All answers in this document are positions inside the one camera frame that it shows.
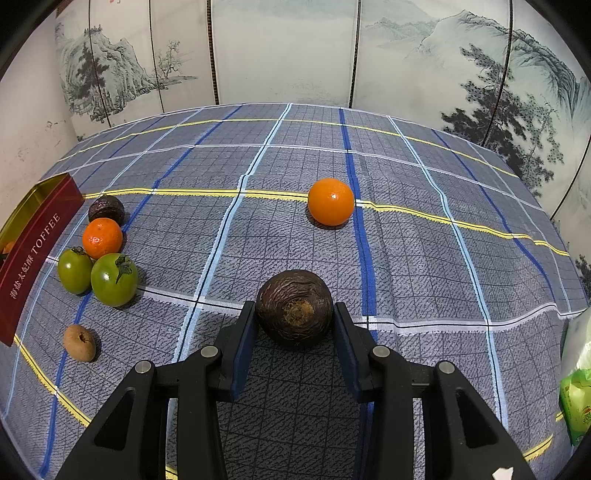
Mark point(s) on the red and gold tin box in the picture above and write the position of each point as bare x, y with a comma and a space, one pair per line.
32, 258

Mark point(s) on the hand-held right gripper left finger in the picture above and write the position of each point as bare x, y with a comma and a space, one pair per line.
244, 355

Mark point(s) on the small brown longan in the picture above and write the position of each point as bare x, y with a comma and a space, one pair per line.
78, 344

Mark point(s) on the small dark passion fruit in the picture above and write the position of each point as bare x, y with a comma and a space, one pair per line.
106, 208

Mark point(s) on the large orange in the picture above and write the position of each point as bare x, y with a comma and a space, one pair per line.
331, 202

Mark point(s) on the painted landscape folding screen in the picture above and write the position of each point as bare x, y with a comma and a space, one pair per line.
286, 55

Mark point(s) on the small tangerine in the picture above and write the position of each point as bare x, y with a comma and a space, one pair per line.
102, 238

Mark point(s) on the blue plaid tablecloth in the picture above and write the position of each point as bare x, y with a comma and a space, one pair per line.
415, 277

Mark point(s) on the green tomato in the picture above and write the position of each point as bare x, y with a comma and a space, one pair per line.
113, 281
74, 272

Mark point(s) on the white plastic bag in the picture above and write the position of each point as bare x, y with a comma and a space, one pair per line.
579, 341

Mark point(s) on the large dark brown passion fruit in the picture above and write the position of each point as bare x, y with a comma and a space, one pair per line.
293, 309

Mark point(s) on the green snack packet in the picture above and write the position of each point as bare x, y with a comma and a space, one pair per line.
577, 406

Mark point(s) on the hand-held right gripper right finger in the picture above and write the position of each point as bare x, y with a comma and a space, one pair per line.
347, 355

